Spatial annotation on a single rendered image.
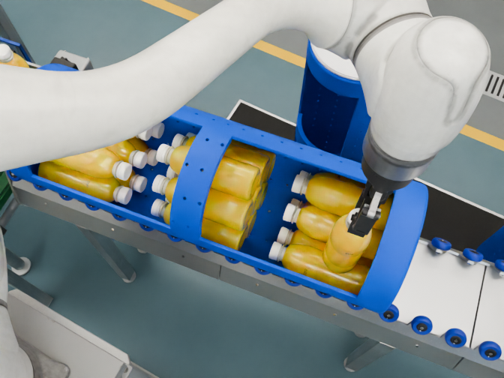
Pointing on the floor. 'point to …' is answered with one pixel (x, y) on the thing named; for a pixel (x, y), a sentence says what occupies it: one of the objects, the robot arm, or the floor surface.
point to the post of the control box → (28, 288)
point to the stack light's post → (7, 31)
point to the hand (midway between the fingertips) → (363, 214)
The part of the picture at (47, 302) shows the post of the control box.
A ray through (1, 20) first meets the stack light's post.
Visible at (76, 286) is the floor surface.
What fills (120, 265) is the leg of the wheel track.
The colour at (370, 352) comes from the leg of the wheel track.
